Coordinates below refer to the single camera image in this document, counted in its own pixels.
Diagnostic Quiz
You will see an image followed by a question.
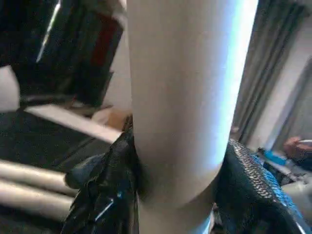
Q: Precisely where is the grey curtain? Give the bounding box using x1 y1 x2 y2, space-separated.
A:
230 0 312 153

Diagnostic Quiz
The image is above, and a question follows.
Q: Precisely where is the tan cardboard box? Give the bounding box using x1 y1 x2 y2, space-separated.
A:
92 108 134 130

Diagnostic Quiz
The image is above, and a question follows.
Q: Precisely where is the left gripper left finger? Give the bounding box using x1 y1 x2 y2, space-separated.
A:
60 130 141 234

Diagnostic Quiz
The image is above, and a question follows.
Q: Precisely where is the black sofa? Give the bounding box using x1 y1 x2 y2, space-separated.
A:
0 0 124 107

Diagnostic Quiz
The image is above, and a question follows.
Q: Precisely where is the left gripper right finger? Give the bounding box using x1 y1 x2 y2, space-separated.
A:
213 138 312 234

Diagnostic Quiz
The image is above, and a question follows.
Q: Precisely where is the grey cushion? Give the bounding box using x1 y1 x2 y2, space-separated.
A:
0 64 21 113

